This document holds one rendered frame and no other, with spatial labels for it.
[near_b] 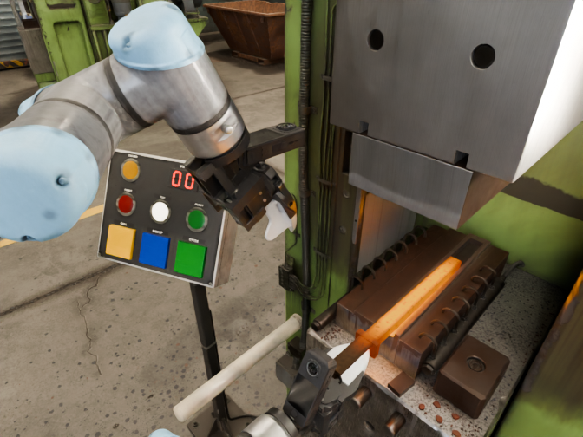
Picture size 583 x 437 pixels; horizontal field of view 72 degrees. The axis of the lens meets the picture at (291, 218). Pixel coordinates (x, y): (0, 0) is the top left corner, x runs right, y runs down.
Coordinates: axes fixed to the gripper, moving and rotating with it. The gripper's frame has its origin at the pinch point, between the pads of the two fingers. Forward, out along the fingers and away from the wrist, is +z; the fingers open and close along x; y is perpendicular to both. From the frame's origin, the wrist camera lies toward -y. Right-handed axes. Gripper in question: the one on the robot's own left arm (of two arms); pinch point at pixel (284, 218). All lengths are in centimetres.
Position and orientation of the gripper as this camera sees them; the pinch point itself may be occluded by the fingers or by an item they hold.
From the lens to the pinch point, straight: 63.7
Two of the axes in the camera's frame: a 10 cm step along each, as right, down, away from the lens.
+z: 3.2, 5.6, 7.6
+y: -6.2, 7.3, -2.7
